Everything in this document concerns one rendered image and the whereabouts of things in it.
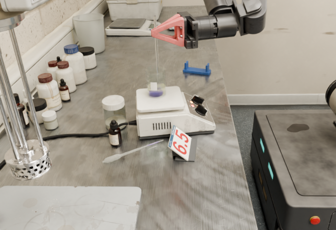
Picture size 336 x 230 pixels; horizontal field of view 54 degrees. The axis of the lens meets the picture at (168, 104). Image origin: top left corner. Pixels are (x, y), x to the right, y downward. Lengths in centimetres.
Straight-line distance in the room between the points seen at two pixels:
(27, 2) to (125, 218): 41
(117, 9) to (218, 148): 130
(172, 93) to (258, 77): 168
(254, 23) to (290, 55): 168
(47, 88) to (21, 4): 61
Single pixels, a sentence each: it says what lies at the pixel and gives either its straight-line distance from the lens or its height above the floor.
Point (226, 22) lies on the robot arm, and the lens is 82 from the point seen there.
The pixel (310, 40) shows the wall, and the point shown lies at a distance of 251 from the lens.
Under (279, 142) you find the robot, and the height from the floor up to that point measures 37.
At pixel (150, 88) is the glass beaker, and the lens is 85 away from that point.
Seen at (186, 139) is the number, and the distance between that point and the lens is 83.
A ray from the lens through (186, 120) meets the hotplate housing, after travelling 83.
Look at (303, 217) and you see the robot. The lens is 132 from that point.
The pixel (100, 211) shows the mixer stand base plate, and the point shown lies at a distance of 67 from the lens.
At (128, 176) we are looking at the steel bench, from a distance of 75.
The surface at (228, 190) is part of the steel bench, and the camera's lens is 71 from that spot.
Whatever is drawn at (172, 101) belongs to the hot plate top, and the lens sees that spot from 84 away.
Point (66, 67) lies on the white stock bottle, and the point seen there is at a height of 84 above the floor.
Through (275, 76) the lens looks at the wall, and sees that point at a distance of 254.
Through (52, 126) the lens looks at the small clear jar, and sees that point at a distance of 96.
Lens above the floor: 123
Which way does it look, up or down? 29 degrees down
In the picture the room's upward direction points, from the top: 2 degrees counter-clockwise
